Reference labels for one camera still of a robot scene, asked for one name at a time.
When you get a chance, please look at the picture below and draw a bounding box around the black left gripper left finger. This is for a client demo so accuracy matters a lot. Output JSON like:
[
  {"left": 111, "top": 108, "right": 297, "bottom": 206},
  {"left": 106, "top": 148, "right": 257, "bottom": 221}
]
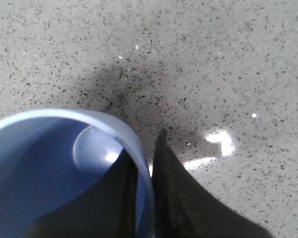
[{"left": 27, "top": 150, "right": 138, "bottom": 238}]

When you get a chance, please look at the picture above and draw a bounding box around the blue plastic cup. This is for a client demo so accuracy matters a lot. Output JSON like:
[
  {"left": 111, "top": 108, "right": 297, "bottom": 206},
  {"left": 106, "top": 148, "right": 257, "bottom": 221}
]
[{"left": 0, "top": 109, "right": 155, "bottom": 238}]

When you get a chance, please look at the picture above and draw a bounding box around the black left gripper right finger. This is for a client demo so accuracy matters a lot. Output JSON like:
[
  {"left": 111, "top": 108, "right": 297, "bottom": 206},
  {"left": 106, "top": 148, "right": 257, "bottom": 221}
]
[{"left": 152, "top": 129, "right": 272, "bottom": 238}]

